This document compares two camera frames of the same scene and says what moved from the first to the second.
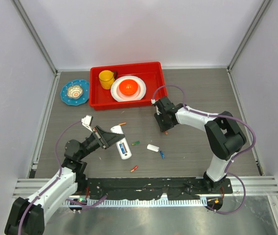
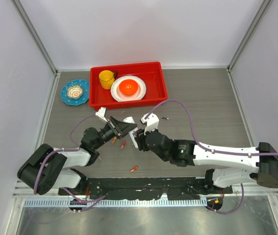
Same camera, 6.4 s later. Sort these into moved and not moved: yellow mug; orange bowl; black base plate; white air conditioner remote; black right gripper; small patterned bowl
Moved: black right gripper; white air conditioner remote
Not moved: black base plate; orange bowl; yellow mug; small patterned bowl
